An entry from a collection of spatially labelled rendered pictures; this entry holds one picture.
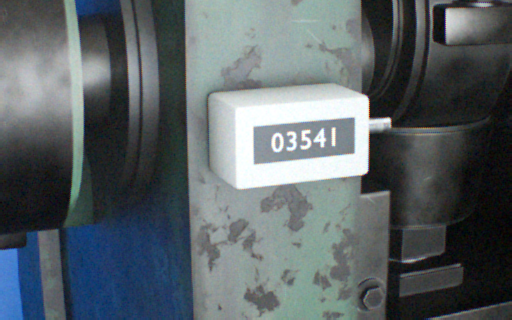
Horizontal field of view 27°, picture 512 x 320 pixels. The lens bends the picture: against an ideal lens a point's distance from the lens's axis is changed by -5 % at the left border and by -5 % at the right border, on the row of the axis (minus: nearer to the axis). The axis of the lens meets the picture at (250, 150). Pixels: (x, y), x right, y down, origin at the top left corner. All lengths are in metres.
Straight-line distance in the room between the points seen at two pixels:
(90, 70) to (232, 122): 0.14
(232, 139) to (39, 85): 0.11
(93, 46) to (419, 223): 0.24
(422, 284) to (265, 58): 0.24
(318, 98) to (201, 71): 0.06
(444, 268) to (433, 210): 0.05
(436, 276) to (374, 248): 0.13
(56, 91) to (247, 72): 0.10
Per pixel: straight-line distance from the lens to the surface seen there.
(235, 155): 0.51
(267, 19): 0.55
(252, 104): 0.51
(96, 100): 0.63
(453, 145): 0.70
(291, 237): 0.58
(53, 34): 0.56
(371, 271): 0.62
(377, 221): 0.61
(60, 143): 0.57
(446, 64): 0.66
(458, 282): 0.75
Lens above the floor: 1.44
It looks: 14 degrees down
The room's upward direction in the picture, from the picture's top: 1 degrees counter-clockwise
